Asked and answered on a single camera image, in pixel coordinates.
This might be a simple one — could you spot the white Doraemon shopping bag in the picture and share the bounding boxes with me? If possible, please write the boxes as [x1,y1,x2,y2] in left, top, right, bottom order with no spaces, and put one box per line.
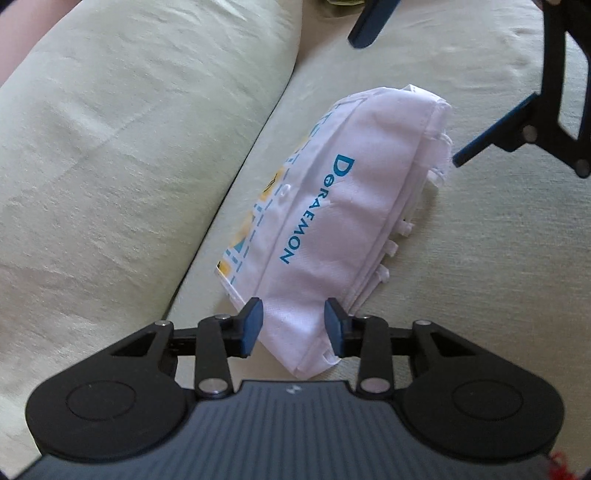
[216,85,452,380]

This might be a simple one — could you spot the red tag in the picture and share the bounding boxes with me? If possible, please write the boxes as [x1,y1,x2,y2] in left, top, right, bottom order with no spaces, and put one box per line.
[549,452,580,480]

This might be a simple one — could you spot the pale green sofa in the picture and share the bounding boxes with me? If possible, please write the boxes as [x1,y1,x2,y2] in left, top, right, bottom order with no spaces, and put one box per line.
[1,1,590,476]

